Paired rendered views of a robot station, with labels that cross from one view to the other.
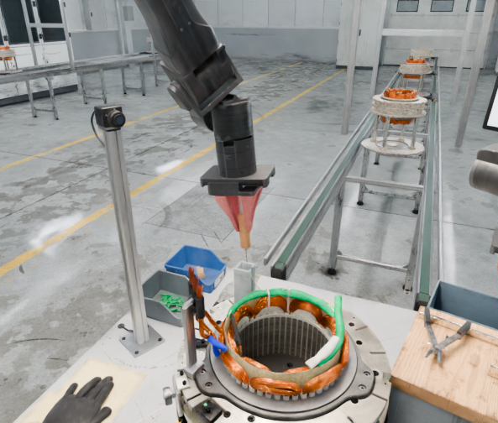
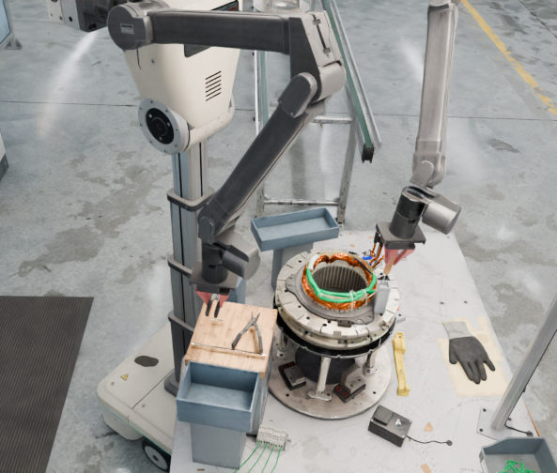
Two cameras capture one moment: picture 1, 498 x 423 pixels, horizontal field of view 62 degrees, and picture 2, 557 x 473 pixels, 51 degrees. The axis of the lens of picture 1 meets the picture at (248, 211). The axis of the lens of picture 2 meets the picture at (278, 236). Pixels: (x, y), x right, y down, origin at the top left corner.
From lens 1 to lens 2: 1.66 m
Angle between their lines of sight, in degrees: 110
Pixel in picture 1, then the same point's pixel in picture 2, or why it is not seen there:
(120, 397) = (456, 374)
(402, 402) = not seen: hidden behind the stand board
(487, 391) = (224, 314)
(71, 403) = (475, 353)
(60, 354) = not seen: outside the picture
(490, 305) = (206, 407)
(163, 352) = (466, 420)
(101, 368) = (494, 389)
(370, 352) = (291, 302)
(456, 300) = (232, 416)
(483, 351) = (223, 342)
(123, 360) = (487, 402)
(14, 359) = not seen: outside the picture
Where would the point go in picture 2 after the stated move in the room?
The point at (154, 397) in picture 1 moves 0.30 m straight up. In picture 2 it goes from (435, 383) to (462, 312)
